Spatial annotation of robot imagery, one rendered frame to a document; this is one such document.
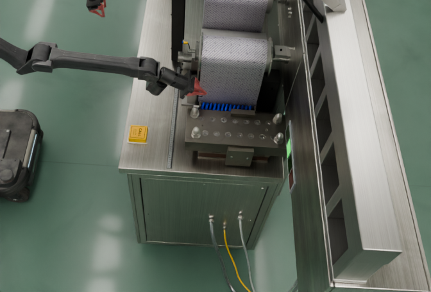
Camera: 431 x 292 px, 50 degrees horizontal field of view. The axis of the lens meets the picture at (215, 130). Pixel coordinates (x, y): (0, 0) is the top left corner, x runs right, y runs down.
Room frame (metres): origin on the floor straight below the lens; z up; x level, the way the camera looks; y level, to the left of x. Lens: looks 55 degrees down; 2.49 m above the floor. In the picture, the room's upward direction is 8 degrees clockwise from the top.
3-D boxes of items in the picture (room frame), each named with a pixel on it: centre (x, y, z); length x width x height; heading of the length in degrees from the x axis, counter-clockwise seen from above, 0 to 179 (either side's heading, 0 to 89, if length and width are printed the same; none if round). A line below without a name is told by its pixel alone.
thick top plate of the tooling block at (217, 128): (1.05, -0.08, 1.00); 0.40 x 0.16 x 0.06; 95
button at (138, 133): (1.03, 0.31, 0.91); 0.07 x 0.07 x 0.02; 5
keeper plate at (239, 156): (0.96, -0.11, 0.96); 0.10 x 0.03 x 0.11; 95
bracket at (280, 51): (1.24, -0.20, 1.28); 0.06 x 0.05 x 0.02; 95
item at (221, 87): (1.16, -0.03, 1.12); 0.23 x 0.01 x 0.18; 95
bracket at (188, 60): (1.24, 0.14, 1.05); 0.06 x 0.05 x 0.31; 95
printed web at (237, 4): (1.36, -0.01, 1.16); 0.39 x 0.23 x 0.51; 5
